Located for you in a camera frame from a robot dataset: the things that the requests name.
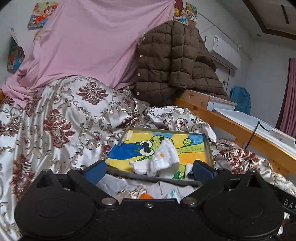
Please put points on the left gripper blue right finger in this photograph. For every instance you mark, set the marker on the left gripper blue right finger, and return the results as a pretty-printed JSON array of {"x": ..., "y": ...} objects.
[{"x": 203, "y": 172}]

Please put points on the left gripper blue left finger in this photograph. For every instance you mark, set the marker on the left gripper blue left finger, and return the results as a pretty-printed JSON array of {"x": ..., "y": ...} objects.
[{"x": 95, "y": 172}]

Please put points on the grey cloth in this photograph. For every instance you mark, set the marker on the grey cloth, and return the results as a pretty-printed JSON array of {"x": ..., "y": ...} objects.
[{"x": 121, "y": 188}]

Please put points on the white muslin cloth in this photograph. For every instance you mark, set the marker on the white muslin cloth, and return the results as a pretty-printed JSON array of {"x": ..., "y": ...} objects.
[{"x": 164, "y": 162}]

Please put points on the orange cloth roll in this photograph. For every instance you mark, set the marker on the orange cloth roll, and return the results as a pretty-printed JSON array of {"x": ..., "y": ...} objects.
[{"x": 145, "y": 196}]

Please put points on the white wet wipe packet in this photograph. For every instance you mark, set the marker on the white wet wipe packet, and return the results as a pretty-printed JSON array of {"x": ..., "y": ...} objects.
[{"x": 173, "y": 194}]

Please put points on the grey tray with cartoon towel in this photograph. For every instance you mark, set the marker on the grey tray with cartoon towel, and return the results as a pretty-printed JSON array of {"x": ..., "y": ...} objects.
[{"x": 179, "y": 158}]

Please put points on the floral satin bedspread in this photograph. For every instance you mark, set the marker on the floral satin bedspread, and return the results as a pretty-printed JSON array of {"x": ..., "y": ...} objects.
[{"x": 75, "y": 121}]

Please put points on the pink curtain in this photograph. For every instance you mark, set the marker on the pink curtain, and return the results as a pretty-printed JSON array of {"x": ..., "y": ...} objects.
[{"x": 286, "y": 118}]

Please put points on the brown quilted jacket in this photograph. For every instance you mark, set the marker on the brown quilted jacket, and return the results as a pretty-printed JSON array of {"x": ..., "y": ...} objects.
[{"x": 172, "y": 58}]

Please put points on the white air conditioner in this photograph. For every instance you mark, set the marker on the white air conditioner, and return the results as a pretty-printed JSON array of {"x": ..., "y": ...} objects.
[{"x": 222, "y": 52}]

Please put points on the pink bed sheet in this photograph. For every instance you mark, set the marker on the pink bed sheet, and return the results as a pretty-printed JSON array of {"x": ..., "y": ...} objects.
[{"x": 95, "y": 39}]

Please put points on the colourful paper kite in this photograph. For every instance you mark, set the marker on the colourful paper kite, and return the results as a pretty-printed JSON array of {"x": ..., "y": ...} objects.
[{"x": 16, "y": 54}]

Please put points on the wooden bed frame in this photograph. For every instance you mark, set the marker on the wooden bed frame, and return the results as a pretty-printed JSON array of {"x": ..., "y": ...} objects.
[{"x": 281, "y": 162}]

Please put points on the cartoon wall poster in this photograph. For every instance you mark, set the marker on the cartoon wall poster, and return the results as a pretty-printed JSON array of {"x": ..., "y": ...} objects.
[{"x": 41, "y": 13}]

